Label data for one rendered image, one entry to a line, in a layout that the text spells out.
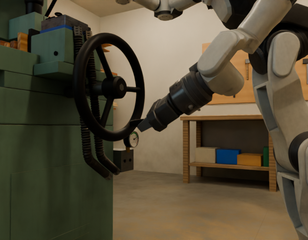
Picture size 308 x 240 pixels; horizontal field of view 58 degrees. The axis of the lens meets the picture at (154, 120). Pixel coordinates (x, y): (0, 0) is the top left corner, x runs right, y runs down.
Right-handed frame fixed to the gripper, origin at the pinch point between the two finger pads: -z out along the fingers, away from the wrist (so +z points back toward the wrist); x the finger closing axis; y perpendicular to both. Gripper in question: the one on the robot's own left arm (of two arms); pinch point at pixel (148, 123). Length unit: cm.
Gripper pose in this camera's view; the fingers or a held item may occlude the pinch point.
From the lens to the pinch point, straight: 74.7
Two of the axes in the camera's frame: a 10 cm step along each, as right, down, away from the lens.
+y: -6.3, -7.5, -2.0
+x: 2.0, -4.1, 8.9
